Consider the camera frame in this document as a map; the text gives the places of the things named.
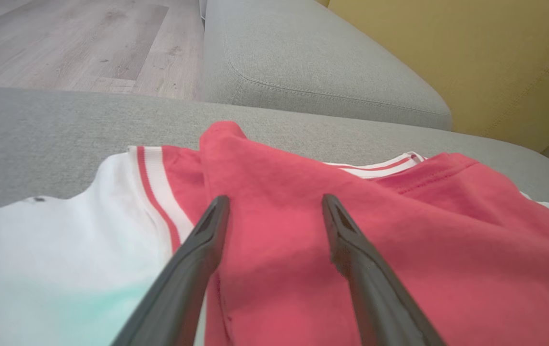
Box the large grey sofa seat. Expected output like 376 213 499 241
0 86 549 222

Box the red white basketball jersey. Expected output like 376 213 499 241
0 120 549 346

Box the grey sofa seat cushion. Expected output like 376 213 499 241
200 0 453 131

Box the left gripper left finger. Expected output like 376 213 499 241
110 194 231 346

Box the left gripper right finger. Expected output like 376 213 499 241
321 194 449 346

